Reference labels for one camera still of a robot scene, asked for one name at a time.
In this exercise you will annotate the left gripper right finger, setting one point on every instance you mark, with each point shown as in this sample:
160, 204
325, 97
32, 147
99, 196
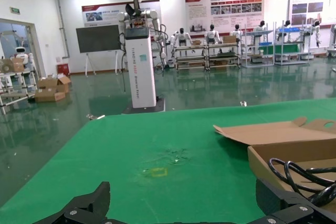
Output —
286, 205

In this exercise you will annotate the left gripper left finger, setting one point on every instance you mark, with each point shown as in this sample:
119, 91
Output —
86, 205

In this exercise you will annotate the cardboard box oval hole flap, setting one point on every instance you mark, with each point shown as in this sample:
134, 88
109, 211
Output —
275, 134

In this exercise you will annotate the green tablecloth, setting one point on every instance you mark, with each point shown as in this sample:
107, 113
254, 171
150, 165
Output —
131, 142

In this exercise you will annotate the metal tablecloth clip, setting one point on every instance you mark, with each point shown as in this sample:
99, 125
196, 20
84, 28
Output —
95, 116
243, 103

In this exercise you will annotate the cardboard carton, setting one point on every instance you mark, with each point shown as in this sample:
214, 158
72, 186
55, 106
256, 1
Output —
63, 85
18, 66
48, 95
47, 83

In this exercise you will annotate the metal pipe workbench rack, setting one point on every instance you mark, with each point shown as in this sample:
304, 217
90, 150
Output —
223, 55
291, 58
15, 90
256, 58
190, 56

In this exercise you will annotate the red floor cabinet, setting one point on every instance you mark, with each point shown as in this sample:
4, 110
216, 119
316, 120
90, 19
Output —
63, 69

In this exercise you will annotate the green rack panel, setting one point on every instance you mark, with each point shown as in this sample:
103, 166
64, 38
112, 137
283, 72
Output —
278, 50

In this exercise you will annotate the small white round-head robot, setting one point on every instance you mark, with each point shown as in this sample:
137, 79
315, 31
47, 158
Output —
21, 53

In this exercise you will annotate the dark display on stand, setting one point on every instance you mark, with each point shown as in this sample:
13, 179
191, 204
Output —
97, 37

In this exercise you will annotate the blue plastic bin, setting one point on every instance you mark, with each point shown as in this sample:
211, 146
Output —
288, 28

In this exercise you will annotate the white black humanoid robot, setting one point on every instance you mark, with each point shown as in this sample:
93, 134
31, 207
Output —
316, 27
260, 27
237, 33
214, 34
181, 37
286, 26

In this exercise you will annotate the green exit sign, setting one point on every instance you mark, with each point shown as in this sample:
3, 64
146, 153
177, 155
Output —
15, 10

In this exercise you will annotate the grey wall pipe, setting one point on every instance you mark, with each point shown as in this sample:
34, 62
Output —
63, 24

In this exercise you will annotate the red white wall poster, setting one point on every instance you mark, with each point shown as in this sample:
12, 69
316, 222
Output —
202, 6
309, 1
105, 11

